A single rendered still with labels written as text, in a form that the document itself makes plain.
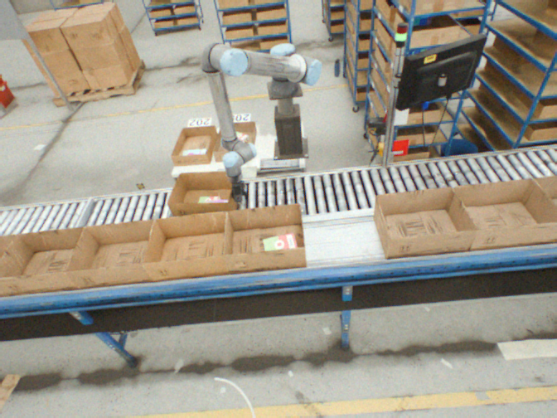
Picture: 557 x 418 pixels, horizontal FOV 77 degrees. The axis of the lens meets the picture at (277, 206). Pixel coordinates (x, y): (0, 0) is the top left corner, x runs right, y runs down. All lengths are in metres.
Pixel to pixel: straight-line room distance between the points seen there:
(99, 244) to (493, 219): 2.15
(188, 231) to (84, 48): 4.33
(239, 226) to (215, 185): 0.57
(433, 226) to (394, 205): 0.23
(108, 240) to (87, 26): 4.07
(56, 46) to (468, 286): 5.70
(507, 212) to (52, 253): 2.51
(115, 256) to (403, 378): 1.85
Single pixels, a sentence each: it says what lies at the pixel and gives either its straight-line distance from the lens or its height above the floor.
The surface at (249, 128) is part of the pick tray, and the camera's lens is 2.94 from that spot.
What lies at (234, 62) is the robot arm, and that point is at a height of 1.70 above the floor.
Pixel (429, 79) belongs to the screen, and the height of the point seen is 1.42.
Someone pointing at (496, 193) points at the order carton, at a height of 0.97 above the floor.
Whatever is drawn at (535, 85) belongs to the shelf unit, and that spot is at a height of 0.94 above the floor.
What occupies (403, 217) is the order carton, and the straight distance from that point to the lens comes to 2.00.
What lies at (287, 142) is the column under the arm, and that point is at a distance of 2.55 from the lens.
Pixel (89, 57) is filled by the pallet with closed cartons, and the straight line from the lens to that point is 6.01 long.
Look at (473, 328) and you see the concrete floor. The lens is 2.76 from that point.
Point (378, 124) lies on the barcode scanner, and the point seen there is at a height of 1.07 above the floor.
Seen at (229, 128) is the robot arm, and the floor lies 1.27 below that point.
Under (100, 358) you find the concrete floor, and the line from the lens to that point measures 2.96.
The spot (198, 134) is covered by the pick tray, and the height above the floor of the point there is 0.77.
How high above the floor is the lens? 2.35
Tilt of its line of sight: 45 degrees down
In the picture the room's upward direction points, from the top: 10 degrees counter-clockwise
